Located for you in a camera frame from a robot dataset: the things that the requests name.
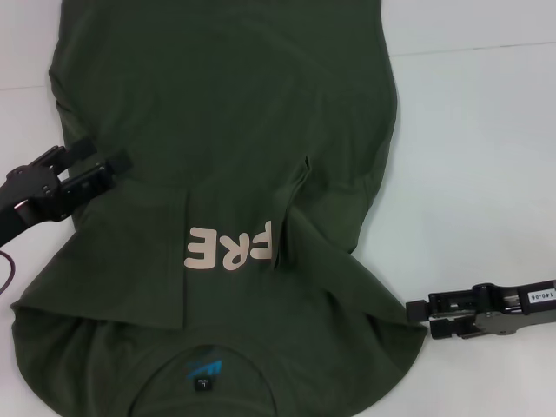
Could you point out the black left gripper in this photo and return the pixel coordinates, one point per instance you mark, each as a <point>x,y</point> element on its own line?
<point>35,195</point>

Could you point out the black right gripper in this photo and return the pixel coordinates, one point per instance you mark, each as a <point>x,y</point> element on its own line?
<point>512,310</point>

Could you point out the dark green FREE! T-shirt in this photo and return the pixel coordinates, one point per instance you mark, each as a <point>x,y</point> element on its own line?
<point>217,108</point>

